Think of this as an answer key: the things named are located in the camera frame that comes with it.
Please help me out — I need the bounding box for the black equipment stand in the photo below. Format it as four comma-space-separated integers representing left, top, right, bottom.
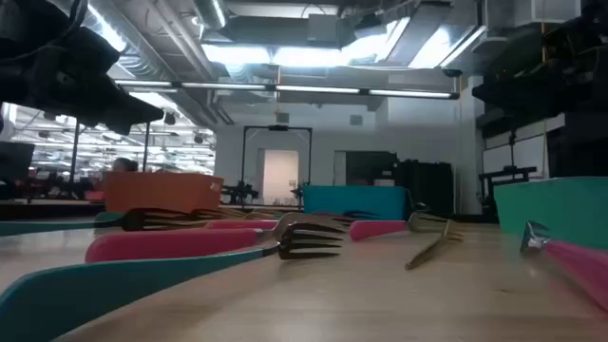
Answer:
478, 127, 538, 213

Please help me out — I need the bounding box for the black background rig frame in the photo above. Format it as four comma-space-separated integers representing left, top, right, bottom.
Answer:
69, 118, 151, 184
240, 124, 314, 210

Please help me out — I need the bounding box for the pink-handled silver fork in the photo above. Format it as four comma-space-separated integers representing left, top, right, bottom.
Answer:
350, 212, 452, 242
203, 213, 355, 231
85, 212, 351, 264
520, 220, 608, 313

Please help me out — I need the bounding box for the teal plastic bin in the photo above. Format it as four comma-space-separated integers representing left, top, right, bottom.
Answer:
493, 176, 608, 251

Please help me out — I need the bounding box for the black cabinet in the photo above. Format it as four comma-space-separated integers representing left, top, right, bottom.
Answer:
393, 160, 455, 216

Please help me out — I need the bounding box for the orange plastic bin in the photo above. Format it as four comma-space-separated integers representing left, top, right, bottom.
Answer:
102, 170, 224, 214

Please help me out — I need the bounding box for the black computer monitor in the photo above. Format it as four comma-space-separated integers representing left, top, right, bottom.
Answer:
0, 141, 35, 181

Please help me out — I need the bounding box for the long ceiling light bar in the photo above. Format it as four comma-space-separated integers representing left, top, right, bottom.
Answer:
113, 79, 461, 100

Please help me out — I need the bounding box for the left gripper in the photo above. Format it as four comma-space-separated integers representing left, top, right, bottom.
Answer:
0, 0, 165, 136

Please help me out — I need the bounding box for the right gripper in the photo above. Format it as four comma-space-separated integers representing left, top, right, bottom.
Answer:
472, 13, 608, 124

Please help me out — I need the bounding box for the blue plastic bin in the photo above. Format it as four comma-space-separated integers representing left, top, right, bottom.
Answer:
302, 184, 412, 221

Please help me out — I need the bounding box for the person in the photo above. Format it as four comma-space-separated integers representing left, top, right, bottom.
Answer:
112, 157, 140, 173

